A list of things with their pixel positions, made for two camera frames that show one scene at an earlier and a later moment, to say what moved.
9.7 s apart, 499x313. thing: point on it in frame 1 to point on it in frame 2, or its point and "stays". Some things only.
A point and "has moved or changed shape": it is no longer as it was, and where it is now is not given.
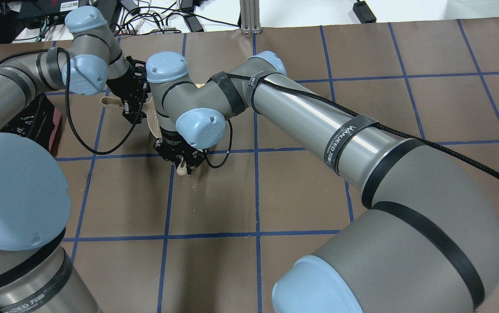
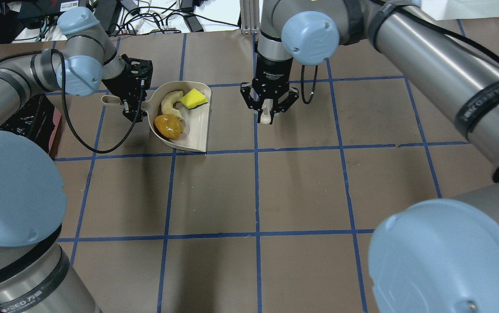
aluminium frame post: x=249 y=17 stays
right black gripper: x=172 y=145 to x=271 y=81
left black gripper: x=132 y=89 stays
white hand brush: x=181 y=170 has moved or changed shape
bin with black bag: x=41 y=119 stays
